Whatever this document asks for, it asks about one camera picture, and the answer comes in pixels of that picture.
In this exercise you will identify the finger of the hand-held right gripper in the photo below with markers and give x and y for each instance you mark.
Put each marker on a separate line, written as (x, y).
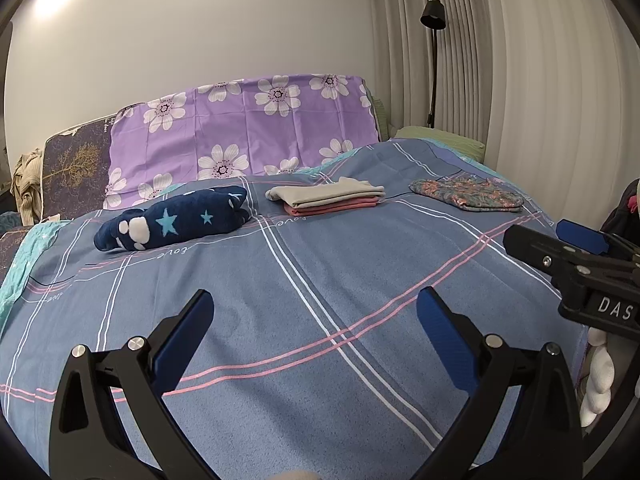
(580, 235)
(535, 250)

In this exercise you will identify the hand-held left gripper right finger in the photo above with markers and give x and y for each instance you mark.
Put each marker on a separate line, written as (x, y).
(447, 342)

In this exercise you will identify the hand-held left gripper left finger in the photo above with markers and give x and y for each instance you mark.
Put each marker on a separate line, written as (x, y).
(182, 340)

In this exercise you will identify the beige long-sleeve shirt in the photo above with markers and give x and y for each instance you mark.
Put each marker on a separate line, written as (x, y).
(325, 192)

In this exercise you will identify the beige clothes pile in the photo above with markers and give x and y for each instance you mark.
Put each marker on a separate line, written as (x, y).
(27, 185)

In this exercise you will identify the person's right hand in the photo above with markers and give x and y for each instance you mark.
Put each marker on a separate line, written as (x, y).
(600, 380)

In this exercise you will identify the black bag with pink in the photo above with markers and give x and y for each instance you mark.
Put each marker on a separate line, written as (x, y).
(620, 220)

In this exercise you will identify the floral patterned garment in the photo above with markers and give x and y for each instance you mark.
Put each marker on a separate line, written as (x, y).
(465, 194)

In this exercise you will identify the navy star print blanket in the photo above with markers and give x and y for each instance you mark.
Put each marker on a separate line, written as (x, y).
(175, 220)

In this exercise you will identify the green pillow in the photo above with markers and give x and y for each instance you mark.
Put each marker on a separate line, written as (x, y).
(440, 140)

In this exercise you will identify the folded pink garment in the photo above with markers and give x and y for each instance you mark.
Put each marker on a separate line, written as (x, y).
(340, 207)

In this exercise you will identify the white pleated curtain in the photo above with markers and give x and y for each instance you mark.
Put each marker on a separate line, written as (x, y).
(525, 70)

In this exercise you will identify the teal blanket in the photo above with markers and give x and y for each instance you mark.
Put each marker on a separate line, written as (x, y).
(30, 255)

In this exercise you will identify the dark deer print quilt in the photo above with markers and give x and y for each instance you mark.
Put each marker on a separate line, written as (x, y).
(12, 250)

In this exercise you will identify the dark tree print pillow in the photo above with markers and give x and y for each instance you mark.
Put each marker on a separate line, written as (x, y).
(75, 165)

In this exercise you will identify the purple floral pillow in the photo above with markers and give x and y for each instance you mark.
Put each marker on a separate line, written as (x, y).
(240, 130)

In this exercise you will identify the black floor lamp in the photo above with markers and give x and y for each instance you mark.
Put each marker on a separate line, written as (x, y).
(432, 15)

